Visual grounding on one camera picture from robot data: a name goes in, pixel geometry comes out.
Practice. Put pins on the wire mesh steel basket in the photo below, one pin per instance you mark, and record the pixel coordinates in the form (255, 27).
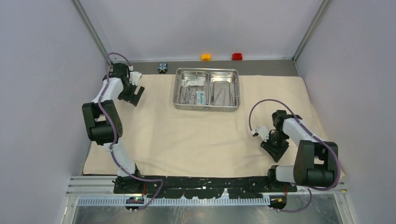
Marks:
(194, 107)

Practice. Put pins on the small blue owl toy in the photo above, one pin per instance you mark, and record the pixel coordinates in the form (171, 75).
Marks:
(162, 68)

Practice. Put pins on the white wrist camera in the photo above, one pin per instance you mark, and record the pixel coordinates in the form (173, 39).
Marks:
(262, 132)
(134, 76)

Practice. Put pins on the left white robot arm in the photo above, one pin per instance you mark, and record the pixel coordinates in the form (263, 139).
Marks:
(103, 123)

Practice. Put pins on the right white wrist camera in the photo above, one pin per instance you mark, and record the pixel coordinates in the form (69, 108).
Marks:
(262, 132)

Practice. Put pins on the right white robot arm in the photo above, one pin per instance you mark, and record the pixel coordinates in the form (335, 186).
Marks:
(315, 164)

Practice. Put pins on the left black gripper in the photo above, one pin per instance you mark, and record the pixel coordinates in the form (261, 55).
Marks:
(132, 98)

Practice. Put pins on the steel tray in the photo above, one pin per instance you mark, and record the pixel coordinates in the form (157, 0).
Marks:
(189, 74)
(228, 79)

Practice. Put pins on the green white packet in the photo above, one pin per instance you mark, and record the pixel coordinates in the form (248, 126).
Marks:
(200, 98)

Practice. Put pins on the white sterile pouch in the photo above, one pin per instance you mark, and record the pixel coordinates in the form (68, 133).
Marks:
(193, 82)

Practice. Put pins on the red button block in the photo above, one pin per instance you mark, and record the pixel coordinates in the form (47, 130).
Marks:
(237, 56)

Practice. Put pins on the right steel tray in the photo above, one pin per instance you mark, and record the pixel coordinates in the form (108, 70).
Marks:
(228, 79)

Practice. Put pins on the yellow button block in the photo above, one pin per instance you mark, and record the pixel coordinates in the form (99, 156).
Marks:
(206, 57)

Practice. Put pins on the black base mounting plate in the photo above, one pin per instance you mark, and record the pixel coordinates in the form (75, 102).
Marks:
(176, 187)

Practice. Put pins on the left steel tray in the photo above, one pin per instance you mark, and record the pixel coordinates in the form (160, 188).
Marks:
(189, 74)

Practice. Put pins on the steel tweezers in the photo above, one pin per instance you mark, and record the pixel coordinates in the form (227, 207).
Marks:
(222, 97)

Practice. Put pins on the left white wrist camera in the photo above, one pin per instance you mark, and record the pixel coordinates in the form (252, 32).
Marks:
(134, 76)

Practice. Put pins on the beige cloth wrap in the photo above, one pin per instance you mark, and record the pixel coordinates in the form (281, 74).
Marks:
(163, 140)

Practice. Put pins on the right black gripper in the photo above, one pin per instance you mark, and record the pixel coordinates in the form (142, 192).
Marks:
(276, 153)

